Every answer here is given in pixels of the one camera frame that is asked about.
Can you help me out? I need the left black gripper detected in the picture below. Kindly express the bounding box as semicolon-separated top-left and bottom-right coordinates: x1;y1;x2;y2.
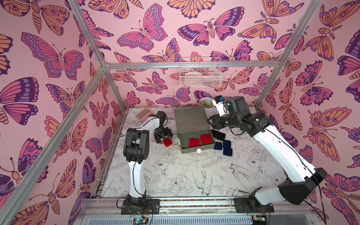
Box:
155;127;173;143

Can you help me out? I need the red brooch box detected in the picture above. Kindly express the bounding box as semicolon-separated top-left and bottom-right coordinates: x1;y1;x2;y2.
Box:
201;134;212;145
163;137;173;147
189;138;200;148

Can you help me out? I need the green drawer cabinet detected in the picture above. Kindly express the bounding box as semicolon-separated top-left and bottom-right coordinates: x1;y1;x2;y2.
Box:
174;106;215;154

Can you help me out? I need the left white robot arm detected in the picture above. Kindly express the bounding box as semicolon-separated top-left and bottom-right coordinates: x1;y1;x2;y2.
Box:
123;111;173;198

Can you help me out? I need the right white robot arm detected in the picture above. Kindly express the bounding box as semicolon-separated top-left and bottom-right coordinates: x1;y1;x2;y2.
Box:
208;96;327;206

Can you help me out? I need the black brooch box far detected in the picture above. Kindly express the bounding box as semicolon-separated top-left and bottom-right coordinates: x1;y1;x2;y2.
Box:
211;129;219;139

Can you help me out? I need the black brooch box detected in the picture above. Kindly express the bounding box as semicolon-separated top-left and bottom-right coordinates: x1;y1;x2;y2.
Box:
211;129;219;139
217;132;226;141

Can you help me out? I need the black brooch box near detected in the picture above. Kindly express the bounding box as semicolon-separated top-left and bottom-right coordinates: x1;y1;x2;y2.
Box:
217;132;226;141

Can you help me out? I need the blue brooch box left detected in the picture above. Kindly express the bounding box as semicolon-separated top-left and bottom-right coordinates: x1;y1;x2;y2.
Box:
213;142;223;151

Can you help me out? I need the blue brooch box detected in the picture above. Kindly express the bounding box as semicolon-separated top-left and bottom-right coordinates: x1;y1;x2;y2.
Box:
223;140;232;149
223;148;233;157
213;142;223;151

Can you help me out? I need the blue brooch box right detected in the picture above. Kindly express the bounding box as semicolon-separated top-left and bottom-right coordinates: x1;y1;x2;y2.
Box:
223;140;232;149

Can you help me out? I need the blue brooch box near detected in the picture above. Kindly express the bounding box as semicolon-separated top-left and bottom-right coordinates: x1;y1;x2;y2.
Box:
223;148;233;157

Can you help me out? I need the potted cactus white pot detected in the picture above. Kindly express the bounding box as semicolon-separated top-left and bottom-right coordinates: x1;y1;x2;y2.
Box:
199;97;214;108

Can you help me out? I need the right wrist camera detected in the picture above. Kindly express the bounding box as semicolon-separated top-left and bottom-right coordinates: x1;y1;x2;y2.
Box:
212;95;228;117

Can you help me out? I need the white wire basket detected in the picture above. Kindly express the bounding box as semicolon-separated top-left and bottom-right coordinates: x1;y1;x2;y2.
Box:
179;61;223;88

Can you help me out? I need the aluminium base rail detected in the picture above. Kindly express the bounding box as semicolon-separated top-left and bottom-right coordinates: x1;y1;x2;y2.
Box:
75;196;321;225

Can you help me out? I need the aluminium frame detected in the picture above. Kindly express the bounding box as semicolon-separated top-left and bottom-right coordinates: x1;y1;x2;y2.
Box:
0;0;324;225

